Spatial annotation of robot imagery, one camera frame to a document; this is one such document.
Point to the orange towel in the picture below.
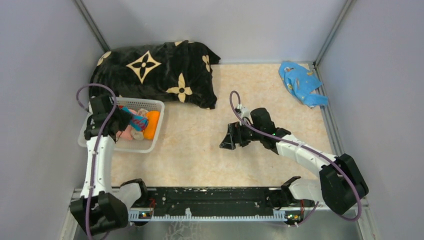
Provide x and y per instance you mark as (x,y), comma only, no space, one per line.
(150,130)

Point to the striped rabbit print towel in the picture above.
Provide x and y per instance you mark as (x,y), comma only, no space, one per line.
(139,135)

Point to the rolled pink panda towel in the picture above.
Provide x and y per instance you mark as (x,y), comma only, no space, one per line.
(127,133)

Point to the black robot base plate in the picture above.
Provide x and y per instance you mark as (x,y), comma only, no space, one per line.
(217,201)

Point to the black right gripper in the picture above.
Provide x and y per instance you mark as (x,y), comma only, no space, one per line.
(234,136)

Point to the red blue cloth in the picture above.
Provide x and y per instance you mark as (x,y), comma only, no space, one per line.
(140,123)

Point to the black floral blanket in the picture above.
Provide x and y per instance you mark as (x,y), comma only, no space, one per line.
(172,71)

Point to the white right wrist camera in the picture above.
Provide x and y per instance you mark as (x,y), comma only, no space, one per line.
(242,111)

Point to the white plastic basket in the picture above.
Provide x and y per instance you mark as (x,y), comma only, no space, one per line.
(140,146)

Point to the blue patterned towel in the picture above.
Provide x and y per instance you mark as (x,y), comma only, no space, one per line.
(301,83)

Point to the aluminium frame rail front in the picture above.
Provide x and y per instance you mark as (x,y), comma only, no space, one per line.
(138,215)

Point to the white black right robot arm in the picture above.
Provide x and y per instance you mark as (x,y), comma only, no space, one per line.
(339,183)

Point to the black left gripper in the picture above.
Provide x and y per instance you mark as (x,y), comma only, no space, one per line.
(126,117)

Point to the aluminium frame rail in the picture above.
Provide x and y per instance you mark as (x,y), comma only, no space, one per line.
(328,117)
(138,215)

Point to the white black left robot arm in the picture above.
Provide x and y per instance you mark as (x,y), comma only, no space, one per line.
(99,209)

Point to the aluminium frame rail right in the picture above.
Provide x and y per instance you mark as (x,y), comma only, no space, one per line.
(328,117)

